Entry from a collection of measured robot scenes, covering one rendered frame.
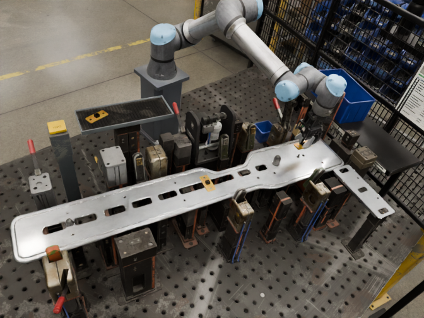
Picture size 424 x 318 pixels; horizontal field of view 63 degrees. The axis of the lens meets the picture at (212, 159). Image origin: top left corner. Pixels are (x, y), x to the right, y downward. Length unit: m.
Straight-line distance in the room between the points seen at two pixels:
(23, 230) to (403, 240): 1.67
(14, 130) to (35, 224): 2.06
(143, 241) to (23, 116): 2.44
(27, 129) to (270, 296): 2.48
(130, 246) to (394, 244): 1.29
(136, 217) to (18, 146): 2.00
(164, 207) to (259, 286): 0.53
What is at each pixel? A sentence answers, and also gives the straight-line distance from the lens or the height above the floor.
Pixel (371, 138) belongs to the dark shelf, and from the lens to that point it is 1.88.
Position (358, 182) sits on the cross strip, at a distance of 1.64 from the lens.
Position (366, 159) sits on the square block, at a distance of 1.68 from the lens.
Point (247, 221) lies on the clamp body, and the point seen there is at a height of 0.99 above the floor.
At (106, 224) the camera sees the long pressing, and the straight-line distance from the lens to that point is 1.27.
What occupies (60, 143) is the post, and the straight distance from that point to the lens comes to 1.43.
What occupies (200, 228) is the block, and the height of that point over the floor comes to 0.70.
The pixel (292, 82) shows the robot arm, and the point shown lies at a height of 1.43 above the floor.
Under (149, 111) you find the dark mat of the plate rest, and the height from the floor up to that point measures 1.16.
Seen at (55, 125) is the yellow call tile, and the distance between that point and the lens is 1.42.
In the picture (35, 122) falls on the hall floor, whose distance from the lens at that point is 3.36.
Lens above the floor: 2.04
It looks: 44 degrees down
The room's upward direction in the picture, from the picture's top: 10 degrees clockwise
